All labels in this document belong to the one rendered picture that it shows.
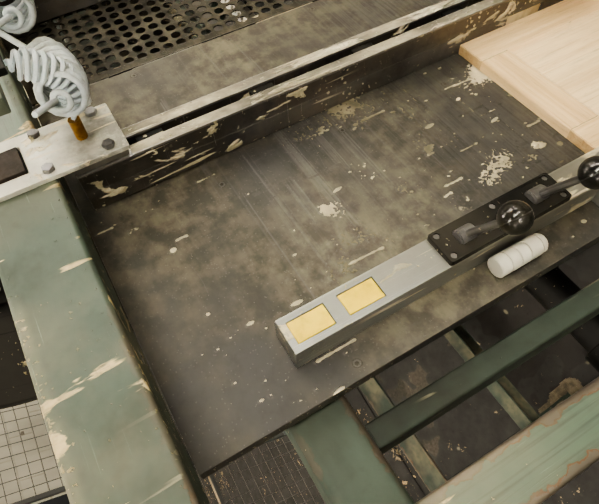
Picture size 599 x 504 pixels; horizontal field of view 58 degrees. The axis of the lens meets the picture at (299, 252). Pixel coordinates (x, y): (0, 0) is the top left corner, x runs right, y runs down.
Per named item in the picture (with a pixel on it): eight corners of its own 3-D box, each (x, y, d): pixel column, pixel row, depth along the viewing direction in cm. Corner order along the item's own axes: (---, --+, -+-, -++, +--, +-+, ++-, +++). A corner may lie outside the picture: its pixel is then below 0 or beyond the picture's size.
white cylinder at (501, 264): (499, 282, 69) (545, 255, 71) (506, 270, 66) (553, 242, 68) (484, 266, 70) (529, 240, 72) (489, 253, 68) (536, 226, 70)
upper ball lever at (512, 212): (478, 242, 68) (548, 222, 56) (455, 256, 68) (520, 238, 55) (465, 216, 69) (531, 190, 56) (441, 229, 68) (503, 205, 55)
